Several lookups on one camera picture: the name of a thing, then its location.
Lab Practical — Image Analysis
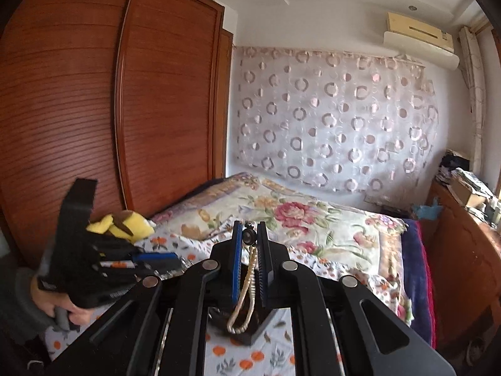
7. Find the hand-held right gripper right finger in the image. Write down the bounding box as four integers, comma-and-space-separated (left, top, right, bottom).
256, 221, 458, 376

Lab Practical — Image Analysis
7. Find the person's left forearm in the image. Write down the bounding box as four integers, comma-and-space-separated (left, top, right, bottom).
0, 268, 51, 337

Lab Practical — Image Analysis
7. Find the patterned window curtain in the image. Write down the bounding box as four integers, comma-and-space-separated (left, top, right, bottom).
458, 27, 488, 173

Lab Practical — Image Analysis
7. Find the orange fruit print cloth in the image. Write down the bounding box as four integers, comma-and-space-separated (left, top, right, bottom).
45, 225, 413, 376

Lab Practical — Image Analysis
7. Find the cardboard box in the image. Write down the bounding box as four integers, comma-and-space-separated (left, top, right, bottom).
446, 178, 488, 208

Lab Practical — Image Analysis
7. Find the folded patterned cloth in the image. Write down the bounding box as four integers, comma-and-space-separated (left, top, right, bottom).
454, 168, 494, 198

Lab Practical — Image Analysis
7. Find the wooden cabinet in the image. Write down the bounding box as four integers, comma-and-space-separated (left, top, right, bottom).
425, 180, 501, 361

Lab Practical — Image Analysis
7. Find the wooden slatted wardrobe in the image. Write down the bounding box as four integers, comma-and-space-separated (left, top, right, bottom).
0, 0, 235, 267

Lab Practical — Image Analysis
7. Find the pearl necklace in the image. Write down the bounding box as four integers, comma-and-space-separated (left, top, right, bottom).
227, 223, 261, 335

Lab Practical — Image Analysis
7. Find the yellow plush toy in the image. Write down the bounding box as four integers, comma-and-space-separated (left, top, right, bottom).
86, 211, 155, 243

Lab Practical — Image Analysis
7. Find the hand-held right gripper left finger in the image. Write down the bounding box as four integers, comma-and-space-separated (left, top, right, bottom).
47, 219, 243, 376

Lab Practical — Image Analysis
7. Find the wall air conditioner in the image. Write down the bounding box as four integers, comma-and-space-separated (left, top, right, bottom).
384, 12, 459, 71

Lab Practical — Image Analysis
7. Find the black box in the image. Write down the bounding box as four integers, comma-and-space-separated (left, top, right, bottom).
205, 274, 292, 346

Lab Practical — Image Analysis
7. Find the pile of dark clothing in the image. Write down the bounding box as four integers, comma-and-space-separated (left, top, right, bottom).
438, 149, 472, 185

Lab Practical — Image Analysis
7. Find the floral blanket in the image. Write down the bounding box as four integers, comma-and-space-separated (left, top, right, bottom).
151, 172, 411, 322

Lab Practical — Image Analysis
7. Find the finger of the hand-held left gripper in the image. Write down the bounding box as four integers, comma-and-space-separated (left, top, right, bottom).
131, 251, 180, 266
98, 260, 185, 280

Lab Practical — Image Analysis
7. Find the blue plastic bag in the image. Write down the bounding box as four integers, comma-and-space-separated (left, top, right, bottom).
411, 199, 444, 221

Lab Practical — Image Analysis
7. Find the person's left hand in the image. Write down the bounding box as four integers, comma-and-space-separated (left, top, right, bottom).
31, 278, 92, 326

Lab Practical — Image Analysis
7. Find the circle pattern sheer curtain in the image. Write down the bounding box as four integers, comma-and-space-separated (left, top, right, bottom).
233, 45, 439, 194

